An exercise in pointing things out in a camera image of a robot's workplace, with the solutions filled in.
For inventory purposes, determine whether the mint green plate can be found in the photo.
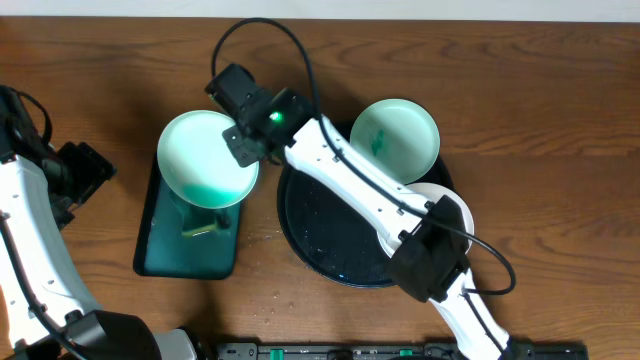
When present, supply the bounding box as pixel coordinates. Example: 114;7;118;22
349;98;440;184
157;110;259;209

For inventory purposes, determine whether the green yellow sponge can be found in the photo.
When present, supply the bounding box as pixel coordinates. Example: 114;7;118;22
171;193;231;238

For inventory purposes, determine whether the white plate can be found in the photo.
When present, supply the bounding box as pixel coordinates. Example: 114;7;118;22
377;181;475;259

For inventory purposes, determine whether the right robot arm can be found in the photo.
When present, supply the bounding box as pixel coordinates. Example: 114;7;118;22
205;64;526;359

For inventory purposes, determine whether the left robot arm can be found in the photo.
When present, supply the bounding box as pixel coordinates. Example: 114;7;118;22
1;86;206;359

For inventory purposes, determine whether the black rectangular sponge tray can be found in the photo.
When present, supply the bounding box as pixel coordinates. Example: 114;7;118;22
133;161;241;280

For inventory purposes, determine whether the round black serving tray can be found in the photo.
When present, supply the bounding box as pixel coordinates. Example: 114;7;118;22
275;119;455;289

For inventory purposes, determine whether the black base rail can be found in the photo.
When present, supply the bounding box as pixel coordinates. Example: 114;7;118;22
214;343;589;360

